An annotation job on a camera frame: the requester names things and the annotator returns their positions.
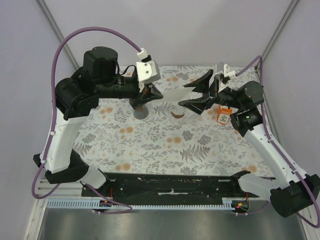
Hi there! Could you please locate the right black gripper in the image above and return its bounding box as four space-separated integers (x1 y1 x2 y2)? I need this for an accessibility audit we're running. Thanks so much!
179 68 244 115

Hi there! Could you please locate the clear glass cup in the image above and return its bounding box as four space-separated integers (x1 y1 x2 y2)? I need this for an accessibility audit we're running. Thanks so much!
171 101 186 113

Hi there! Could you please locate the orange coffee filter box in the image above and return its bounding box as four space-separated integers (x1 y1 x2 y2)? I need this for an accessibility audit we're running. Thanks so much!
217 105 232 125

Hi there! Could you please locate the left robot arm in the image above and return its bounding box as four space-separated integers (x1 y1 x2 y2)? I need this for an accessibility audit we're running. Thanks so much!
33 46 163 197

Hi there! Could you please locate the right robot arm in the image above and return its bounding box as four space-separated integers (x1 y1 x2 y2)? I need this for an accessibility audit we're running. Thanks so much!
178 69 320 218

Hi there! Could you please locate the small glass beaker brown band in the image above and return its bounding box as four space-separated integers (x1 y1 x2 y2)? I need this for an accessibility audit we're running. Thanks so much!
171 111 185 119

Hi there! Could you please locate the floral patterned table mat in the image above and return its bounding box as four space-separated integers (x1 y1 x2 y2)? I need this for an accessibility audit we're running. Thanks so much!
72 65 276 176

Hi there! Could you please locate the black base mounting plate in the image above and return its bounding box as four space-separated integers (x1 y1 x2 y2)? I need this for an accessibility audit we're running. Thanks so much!
81 171 261 206

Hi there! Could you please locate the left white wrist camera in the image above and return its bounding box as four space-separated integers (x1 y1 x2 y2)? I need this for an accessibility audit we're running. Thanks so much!
136 48 161 93

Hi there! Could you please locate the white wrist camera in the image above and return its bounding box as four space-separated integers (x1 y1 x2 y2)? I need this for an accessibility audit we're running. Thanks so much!
136 48 161 93
214 62 236 87

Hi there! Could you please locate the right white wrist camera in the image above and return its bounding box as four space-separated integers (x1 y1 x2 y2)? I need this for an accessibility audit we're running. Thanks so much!
214 62 236 87

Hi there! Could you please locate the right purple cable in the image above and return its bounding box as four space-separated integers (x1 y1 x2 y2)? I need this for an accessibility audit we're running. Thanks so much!
234 55 320 229

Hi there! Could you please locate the purple cable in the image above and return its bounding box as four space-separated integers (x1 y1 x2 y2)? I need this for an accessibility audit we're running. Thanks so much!
234 55 320 229
31 26 143 215

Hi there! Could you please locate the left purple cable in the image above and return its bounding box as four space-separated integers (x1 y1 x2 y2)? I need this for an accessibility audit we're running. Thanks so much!
31 26 143 215

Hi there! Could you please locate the aluminium rail frame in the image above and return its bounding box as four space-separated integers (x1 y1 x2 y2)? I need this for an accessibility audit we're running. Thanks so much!
36 178 83 199

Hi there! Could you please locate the white slotted cable duct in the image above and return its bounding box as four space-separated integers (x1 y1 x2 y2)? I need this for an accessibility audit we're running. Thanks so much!
46 198 237 209

